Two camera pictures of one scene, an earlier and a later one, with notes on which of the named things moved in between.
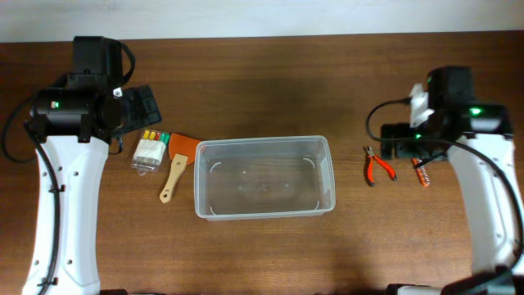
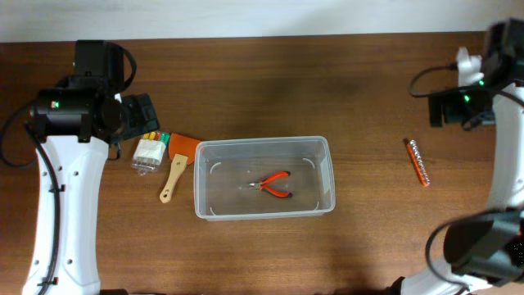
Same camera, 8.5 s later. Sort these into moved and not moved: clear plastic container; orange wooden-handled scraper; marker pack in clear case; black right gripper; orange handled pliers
Moved: orange handled pliers; black right gripper
Not moved: clear plastic container; marker pack in clear case; orange wooden-handled scraper
